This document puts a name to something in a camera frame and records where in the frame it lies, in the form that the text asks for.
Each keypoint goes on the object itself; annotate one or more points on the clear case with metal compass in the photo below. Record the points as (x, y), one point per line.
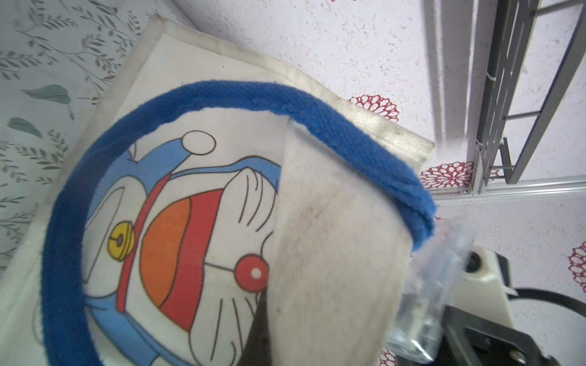
(432, 277)

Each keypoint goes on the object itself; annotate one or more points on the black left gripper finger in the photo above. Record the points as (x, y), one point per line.
(257, 351)

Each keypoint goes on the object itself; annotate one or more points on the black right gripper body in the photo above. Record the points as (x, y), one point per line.
(471, 340)

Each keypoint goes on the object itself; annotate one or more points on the white canvas cartoon tote bag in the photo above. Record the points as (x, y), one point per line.
(208, 175)

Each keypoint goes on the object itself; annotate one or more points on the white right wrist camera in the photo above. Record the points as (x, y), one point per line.
(485, 286)

